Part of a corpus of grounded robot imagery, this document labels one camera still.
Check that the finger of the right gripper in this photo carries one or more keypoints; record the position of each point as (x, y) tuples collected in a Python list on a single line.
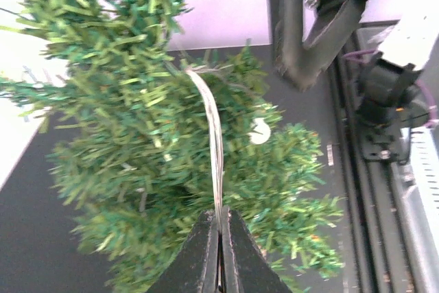
[(301, 60)]

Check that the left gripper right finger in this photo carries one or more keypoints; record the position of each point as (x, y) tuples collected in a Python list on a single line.
[(243, 268)]

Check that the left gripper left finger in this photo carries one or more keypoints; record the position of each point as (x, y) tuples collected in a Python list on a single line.
[(194, 270)]

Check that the small green christmas tree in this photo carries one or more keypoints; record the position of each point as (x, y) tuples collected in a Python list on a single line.
[(162, 140)]

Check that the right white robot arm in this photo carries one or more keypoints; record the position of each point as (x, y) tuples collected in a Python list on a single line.
[(309, 34)]

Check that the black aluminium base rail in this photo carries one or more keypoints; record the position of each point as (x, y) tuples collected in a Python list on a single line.
[(387, 254)]

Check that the light blue slotted cable duct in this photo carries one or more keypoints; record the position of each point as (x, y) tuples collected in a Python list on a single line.
[(424, 160)]

